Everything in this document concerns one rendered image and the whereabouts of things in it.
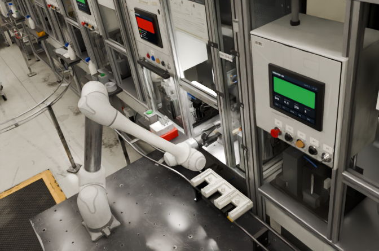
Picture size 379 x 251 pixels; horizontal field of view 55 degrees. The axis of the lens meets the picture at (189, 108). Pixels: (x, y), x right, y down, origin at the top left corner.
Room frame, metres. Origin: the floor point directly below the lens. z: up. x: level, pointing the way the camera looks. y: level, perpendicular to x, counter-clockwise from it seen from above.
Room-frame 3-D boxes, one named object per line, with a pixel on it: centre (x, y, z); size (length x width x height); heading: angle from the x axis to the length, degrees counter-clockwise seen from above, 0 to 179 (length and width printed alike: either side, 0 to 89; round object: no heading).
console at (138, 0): (2.18, 0.06, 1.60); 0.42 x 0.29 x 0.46; 30
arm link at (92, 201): (1.55, 0.64, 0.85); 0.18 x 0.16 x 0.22; 11
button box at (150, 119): (2.13, 0.26, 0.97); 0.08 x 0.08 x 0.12; 30
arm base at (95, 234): (1.52, 0.63, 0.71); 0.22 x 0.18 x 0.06; 30
